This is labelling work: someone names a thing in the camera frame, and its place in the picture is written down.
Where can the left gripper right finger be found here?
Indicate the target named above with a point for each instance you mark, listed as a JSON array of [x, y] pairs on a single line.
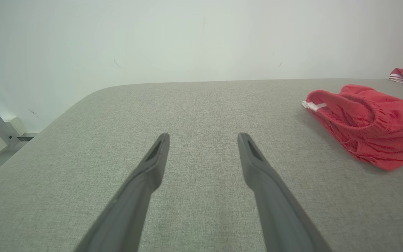
[[282, 217]]

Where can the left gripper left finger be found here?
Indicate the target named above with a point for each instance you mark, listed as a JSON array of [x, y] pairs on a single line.
[[128, 213]]

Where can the white baseboard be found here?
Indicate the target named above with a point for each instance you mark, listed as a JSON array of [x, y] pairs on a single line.
[[18, 125]]

